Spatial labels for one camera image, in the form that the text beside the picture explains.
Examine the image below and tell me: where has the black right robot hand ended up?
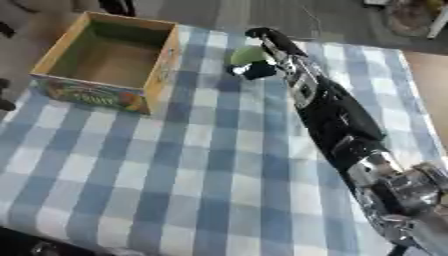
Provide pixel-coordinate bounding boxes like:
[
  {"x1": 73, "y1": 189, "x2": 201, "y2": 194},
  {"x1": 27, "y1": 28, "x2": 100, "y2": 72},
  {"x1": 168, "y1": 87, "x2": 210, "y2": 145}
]
[{"x1": 225, "y1": 27, "x2": 389, "y2": 165}]

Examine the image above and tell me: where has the tan cardboard box green inside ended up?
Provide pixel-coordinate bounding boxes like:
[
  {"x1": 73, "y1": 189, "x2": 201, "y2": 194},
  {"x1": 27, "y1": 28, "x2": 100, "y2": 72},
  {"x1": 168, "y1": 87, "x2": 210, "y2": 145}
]
[{"x1": 28, "y1": 11, "x2": 184, "y2": 116}]

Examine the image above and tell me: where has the white furniture leg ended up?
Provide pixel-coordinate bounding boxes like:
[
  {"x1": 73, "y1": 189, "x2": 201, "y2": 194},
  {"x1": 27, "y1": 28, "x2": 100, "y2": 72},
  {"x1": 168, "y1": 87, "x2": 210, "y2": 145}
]
[{"x1": 425, "y1": 5, "x2": 448, "y2": 40}]

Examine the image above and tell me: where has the green round toy fruit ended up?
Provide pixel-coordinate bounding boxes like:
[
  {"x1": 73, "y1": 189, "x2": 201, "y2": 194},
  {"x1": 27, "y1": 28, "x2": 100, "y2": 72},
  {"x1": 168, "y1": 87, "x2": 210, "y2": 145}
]
[{"x1": 229, "y1": 45, "x2": 272, "y2": 66}]

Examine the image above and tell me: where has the round tan bag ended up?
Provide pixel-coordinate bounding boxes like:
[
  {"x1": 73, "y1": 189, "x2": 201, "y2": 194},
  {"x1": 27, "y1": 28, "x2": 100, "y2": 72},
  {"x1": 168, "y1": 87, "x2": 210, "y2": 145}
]
[{"x1": 383, "y1": 0, "x2": 441, "y2": 38}]

